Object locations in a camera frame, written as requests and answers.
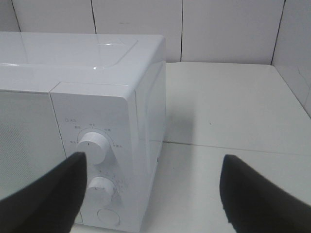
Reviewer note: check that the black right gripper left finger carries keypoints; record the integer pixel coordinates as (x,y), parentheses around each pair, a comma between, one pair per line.
(49,204)

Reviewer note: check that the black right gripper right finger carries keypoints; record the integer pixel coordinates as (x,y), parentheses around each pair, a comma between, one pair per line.
(253,204)

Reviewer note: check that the white control knob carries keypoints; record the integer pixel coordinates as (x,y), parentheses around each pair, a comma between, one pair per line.
(95,146)
(101,189)

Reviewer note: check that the white door release button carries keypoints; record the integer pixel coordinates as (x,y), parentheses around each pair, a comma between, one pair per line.
(108,217)

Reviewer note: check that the white microwave door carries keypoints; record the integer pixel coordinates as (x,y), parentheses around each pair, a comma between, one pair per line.
(30,140)

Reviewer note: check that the white microwave oven body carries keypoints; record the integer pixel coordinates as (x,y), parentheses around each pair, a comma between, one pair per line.
(112,84)

